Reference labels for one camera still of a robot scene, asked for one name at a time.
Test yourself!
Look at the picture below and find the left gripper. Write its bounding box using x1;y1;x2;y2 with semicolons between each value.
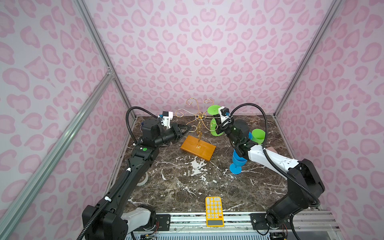
154;123;191;149

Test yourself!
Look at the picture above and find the gold wire glass rack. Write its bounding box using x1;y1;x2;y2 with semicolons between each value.
176;98;213;140

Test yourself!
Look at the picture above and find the green wine glass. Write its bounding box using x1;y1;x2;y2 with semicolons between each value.
251;129;266;145
207;105;223;137

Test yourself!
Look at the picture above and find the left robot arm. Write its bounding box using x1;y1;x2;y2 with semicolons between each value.
78;118;191;240

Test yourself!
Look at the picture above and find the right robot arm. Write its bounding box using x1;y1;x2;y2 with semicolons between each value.
214;115;325;229

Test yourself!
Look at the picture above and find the orange wooden rack base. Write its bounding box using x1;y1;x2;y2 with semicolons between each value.
181;136;216;162

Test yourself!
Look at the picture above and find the pink case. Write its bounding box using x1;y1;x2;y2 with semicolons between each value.
267;147;278;153

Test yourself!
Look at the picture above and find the tape roll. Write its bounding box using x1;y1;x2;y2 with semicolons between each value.
137;173;149;187

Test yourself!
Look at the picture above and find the yellow calculator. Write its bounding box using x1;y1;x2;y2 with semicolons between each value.
205;197;225;228

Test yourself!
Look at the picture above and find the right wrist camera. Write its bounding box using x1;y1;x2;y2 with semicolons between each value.
217;107;230;124

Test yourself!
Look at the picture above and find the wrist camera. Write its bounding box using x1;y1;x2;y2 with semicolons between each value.
217;107;230;124
158;111;174;130

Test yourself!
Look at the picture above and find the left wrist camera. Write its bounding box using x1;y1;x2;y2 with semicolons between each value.
158;111;174;130

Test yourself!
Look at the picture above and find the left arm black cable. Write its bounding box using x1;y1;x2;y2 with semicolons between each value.
125;106;158;145

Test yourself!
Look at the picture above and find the aluminium front rail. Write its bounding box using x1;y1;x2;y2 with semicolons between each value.
79;211;343;240

